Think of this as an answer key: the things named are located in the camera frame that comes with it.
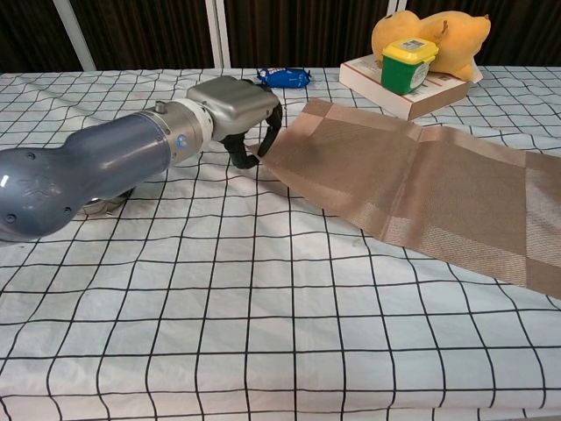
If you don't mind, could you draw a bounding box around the white cardboard box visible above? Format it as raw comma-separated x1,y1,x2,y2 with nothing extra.
338,54,471,122

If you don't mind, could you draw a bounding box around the blue snack packet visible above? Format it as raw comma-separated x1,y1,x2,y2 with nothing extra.
256,67,315,90

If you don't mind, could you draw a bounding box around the stainless steel bowl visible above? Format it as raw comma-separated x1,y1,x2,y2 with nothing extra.
82,188,136,217

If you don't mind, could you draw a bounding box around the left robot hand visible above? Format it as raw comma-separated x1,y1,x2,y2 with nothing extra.
186,75,284,170

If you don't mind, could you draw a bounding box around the brown woven placemat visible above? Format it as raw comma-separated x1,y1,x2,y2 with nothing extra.
247,98,561,302

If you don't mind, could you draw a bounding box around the green container yellow lid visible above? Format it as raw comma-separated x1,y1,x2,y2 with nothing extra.
380,38,440,96

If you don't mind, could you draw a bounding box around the yellow plush toy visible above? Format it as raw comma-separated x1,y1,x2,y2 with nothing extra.
371,11,492,84

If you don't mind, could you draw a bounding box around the white black checkered tablecloth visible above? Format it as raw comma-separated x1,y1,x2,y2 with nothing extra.
0,65,561,421

